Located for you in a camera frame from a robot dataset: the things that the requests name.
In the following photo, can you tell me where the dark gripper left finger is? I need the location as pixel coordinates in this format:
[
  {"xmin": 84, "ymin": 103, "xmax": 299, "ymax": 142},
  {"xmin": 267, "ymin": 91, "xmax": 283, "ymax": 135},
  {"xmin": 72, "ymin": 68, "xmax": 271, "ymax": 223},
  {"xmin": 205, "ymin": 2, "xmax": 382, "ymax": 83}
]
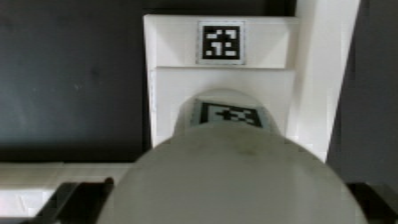
[{"xmin": 24, "ymin": 178, "xmax": 114, "ymax": 224}]

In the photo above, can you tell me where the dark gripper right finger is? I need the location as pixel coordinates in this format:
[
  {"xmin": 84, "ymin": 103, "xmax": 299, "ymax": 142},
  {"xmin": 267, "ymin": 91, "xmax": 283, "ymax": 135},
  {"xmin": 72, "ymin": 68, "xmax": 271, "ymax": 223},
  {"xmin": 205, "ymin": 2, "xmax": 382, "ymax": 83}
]
[{"xmin": 349, "ymin": 182, "xmax": 398, "ymax": 224}]

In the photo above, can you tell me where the white lamp bulb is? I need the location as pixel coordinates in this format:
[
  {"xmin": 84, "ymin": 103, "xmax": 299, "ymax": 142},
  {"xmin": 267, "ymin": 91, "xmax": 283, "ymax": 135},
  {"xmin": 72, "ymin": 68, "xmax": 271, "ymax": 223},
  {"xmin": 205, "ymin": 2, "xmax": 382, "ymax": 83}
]
[{"xmin": 96, "ymin": 89, "xmax": 368, "ymax": 224}]

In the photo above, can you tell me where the white U-shaped fence frame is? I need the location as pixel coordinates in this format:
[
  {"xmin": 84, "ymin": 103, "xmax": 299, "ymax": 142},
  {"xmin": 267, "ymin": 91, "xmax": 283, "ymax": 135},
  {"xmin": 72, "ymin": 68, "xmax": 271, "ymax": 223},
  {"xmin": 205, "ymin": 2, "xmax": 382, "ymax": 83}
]
[{"xmin": 0, "ymin": 0, "xmax": 361, "ymax": 220}]

